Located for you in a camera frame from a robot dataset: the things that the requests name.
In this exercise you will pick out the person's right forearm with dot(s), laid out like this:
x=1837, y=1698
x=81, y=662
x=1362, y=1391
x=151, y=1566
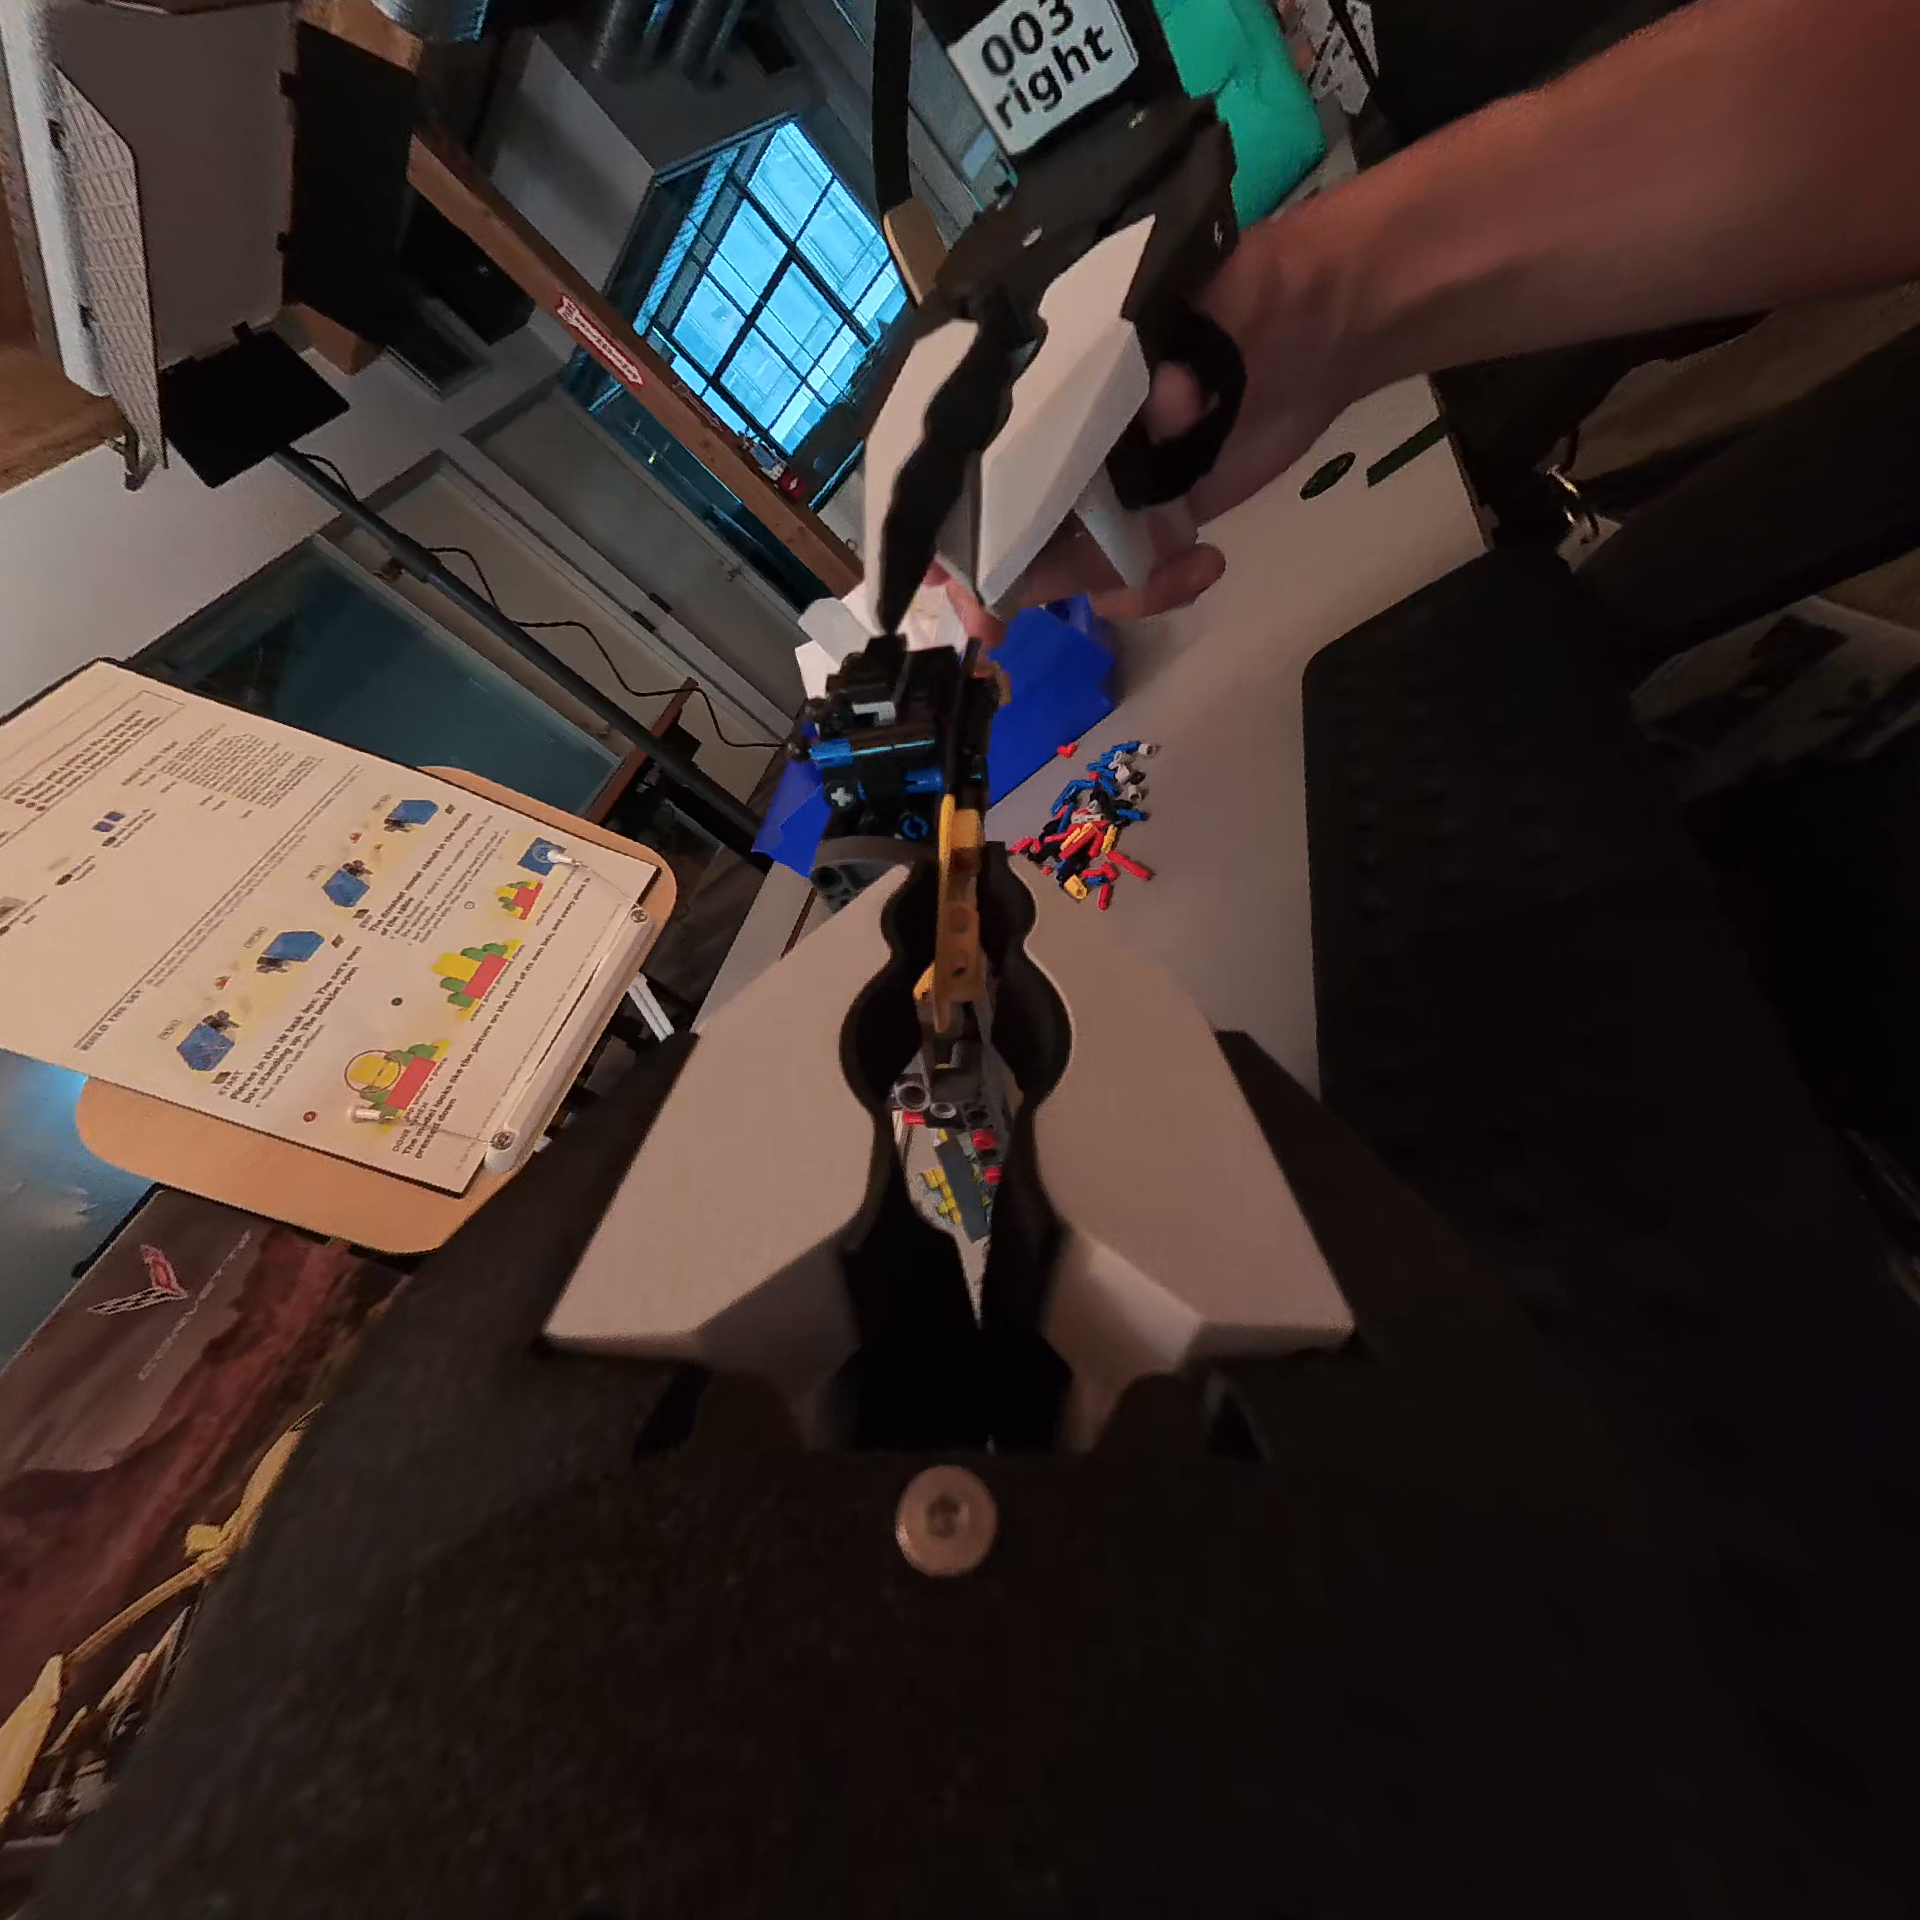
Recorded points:
x=1575, y=194

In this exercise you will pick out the white paper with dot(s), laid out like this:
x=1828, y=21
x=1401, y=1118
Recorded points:
x=833, y=630

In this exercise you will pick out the teal storage bin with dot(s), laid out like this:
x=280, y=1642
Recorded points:
x=1246, y=88

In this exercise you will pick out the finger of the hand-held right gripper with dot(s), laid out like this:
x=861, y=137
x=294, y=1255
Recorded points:
x=1067, y=407
x=910, y=482

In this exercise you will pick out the dark lego set box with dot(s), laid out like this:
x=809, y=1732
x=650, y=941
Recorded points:
x=151, y=1426

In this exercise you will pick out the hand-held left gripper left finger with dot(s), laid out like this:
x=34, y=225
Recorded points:
x=707, y=1198

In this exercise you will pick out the black box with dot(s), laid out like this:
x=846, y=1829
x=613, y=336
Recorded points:
x=354, y=164

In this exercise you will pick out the black flat panel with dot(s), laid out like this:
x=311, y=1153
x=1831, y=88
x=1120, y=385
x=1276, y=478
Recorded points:
x=249, y=407

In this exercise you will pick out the black perforated pad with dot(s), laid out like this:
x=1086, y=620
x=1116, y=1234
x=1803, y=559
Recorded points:
x=1499, y=898

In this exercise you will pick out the pile of small lego pins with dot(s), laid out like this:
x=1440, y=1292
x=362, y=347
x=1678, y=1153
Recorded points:
x=1090, y=841

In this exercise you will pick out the printed instruction sheet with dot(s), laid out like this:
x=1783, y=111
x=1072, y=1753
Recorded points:
x=228, y=898

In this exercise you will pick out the window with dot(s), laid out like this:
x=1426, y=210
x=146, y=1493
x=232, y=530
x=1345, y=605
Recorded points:
x=783, y=285

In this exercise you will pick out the person's right hand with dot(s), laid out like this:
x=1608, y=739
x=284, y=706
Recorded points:
x=1303, y=361

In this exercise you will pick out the yellow black lego subassembly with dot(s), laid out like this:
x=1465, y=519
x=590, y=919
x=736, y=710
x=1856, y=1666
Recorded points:
x=949, y=887

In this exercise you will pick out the white perforated box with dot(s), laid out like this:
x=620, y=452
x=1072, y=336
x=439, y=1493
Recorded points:
x=89, y=225

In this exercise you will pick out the blue plastic bin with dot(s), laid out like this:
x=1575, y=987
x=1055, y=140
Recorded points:
x=1051, y=690

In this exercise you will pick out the black tripod pole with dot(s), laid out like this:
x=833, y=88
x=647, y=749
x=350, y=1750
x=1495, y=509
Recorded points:
x=524, y=637

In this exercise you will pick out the wooden beam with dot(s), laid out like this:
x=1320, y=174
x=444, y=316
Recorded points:
x=632, y=345

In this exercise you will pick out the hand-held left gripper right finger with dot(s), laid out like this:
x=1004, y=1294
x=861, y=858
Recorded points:
x=1186, y=1198

